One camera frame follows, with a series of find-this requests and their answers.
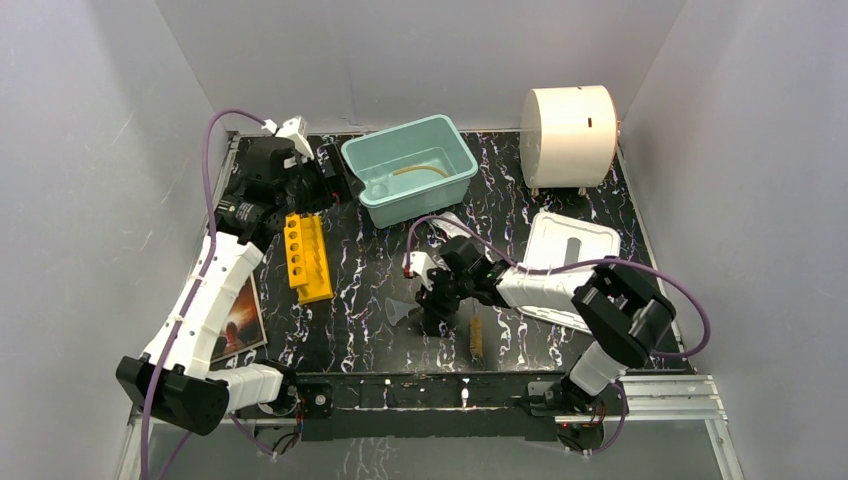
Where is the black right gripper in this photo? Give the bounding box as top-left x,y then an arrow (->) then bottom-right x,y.
414,265 -> 473,324

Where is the clear plastic funnel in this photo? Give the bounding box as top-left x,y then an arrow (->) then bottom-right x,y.
384,298 -> 422,327

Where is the tan rubber tube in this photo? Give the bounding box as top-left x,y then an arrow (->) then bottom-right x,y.
391,165 -> 450,178

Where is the clear glass beaker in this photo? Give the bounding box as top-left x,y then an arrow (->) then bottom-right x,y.
367,176 -> 391,201

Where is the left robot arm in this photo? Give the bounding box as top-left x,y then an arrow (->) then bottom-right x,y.
116,136 -> 356,435

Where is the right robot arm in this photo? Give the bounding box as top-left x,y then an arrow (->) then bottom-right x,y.
404,237 -> 676,414

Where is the tan test tube brush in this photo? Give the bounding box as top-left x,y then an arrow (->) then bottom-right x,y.
469,300 -> 484,363

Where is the teal plastic bin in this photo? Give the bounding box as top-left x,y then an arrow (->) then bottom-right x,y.
341,114 -> 479,228

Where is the yellow test tube rack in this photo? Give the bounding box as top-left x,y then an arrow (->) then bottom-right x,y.
283,214 -> 334,305

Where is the white paper packet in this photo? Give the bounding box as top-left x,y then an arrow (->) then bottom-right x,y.
429,212 -> 471,239

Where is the white plastic lid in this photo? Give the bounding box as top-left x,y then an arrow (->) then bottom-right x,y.
518,211 -> 621,335

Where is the dark picture book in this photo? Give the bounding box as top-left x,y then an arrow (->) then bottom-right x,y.
211,274 -> 267,363

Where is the cream cylindrical drum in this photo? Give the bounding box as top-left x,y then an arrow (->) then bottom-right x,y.
519,85 -> 619,189

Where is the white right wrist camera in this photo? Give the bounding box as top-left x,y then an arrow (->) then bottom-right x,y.
403,251 -> 439,290

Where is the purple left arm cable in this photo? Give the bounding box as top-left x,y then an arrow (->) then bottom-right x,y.
135,107 -> 280,480

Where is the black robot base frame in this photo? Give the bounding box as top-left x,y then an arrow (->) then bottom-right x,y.
237,371 -> 629,448

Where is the aluminium rail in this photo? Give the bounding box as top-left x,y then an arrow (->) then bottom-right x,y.
152,370 -> 725,435

